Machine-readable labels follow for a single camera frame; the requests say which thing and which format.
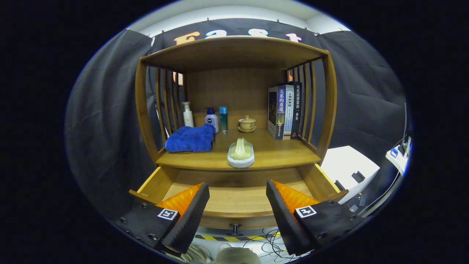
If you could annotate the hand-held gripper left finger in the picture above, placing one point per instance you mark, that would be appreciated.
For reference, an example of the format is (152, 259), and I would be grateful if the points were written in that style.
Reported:
(190, 220)

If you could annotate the wooden drawer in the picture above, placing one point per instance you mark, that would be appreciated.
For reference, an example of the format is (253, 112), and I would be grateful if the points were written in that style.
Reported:
(234, 200)

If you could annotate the small blue object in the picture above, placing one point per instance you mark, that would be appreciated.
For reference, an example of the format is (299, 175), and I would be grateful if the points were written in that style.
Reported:
(394, 152)

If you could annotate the white bottle with blue cap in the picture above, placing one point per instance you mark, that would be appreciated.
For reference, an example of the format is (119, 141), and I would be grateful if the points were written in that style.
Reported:
(211, 123)

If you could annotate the blue towel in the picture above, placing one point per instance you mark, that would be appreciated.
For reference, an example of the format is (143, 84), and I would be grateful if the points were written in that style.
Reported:
(188, 139)

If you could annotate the white side cabinet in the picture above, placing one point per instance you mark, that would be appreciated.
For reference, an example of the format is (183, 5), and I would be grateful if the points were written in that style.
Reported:
(344, 161)

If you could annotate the wooden countertop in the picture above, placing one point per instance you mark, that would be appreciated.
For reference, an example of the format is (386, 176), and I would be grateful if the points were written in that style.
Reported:
(278, 154)

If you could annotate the white side table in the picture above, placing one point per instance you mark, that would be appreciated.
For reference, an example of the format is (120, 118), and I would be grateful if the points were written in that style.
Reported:
(398, 161)

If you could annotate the person's beige clothing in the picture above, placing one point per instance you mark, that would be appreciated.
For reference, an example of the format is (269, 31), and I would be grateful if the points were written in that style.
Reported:
(236, 256)

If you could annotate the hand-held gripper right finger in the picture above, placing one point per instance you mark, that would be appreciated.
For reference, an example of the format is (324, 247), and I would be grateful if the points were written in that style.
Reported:
(284, 216)

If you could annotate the beige lidded teacup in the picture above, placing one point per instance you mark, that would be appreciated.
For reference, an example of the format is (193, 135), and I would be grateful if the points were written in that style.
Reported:
(247, 124)

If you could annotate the black spine book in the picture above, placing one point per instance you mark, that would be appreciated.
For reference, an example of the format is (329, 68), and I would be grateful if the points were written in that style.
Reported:
(298, 110)

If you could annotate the wooden cabinet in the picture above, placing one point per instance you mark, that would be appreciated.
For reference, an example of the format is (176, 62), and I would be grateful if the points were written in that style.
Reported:
(234, 91)

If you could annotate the pale ribbed object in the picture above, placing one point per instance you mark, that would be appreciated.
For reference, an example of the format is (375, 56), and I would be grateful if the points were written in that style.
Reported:
(198, 255)

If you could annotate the teal bottle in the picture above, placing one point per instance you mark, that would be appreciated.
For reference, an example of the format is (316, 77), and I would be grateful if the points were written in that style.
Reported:
(223, 121)

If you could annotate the white pump bottle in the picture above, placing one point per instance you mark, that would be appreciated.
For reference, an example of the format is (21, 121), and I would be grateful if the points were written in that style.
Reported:
(188, 117)

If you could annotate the pale blue spine book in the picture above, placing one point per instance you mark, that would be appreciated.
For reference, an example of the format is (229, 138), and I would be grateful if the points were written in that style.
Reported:
(289, 113)

